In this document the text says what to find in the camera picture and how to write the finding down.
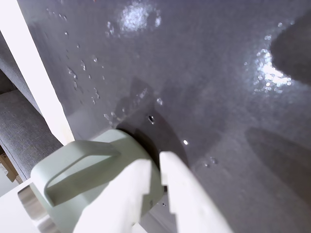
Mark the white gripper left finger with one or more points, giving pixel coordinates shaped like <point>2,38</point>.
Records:
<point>116,199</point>

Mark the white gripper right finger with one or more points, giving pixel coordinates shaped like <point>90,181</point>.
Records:
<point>187,199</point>

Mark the brown cardboard box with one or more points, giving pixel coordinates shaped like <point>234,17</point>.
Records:
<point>7,167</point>

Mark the grey fabric seat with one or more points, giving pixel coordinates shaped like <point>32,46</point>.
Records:
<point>22,121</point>

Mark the grey glossy table mat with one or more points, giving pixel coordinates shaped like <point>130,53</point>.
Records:
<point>194,72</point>

